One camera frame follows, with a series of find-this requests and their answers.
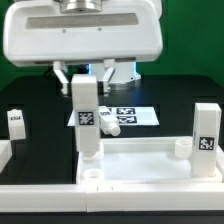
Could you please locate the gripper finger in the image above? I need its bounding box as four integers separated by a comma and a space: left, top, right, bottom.
53, 61, 70, 95
100, 59, 115, 94

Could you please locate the white marker sheet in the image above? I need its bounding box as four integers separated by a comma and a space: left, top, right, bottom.
67, 107, 159, 126

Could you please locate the white front fence bar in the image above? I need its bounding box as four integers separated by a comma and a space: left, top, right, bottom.
0, 183, 224, 212

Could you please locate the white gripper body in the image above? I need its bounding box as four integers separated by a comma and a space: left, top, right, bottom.
3, 0, 163, 66

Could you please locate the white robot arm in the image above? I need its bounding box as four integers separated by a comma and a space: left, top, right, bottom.
3, 0, 163, 89

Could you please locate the white desk top tray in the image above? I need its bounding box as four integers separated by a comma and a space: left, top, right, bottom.
76, 136, 224, 184

